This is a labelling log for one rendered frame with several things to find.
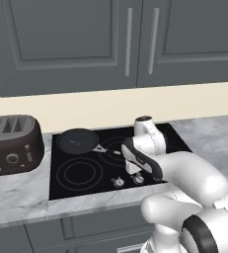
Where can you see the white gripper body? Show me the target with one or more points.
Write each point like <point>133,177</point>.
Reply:
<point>132,166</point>

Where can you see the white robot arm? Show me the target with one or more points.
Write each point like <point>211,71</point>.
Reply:
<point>191,178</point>

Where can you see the silver hob knob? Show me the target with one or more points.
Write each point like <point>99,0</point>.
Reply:
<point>118,181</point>
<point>138,179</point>

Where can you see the black glass hob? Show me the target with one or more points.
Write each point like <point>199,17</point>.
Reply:
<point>82,178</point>

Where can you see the dark grey frying pan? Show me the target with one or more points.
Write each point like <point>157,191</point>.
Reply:
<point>76,141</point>

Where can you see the grey drawer front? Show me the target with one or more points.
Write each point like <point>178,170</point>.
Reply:
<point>109,224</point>

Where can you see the dark brown toaster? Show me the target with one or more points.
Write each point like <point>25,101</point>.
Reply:
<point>10,145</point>

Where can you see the grey lower cupboard panel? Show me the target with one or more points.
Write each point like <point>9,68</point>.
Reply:
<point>20,238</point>

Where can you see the wide grey cupboard door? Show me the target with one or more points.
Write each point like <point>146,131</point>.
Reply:
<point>62,39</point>

